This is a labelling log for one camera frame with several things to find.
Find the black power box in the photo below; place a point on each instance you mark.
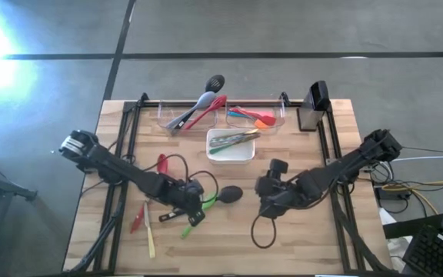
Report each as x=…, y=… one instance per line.
x=392, y=193

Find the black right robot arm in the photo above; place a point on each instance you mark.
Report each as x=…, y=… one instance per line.
x=352, y=161

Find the pink silicone spatula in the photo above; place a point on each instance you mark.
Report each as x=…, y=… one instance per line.
x=264, y=114

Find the black slotted spoon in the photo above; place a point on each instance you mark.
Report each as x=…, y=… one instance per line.
x=214, y=83

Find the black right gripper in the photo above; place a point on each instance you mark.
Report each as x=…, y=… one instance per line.
x=283, y=192

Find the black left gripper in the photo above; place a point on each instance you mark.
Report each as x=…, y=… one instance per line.
x=179, y=194

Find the black keyboard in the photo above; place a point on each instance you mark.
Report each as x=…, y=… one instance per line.
x=433, y=254

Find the black ladle spoon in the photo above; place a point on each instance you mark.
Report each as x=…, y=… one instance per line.
x=229, y=194

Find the grey serving spoon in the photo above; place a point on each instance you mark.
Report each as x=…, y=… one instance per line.
x=206, y=100

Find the clear plastic bin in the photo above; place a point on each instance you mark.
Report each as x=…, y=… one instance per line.
x=279, y=119
x=164, y=115

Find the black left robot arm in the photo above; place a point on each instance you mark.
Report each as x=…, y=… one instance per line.
x=121, y=169

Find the lime green spatula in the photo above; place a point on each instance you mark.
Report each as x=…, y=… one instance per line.
x=187, y=231

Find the clear plastic utensil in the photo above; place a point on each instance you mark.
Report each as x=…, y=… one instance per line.
x=240, y=141

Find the red slotted spoon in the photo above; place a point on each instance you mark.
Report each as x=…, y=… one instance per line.
x=215, y=104

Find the small red spatula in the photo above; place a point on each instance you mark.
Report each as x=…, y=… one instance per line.
x=268, y=120

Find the white paper bag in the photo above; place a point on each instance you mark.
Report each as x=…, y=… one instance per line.
x=396, y=246

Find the white plastic bin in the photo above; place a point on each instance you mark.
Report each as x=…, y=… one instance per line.
x=237, y=155

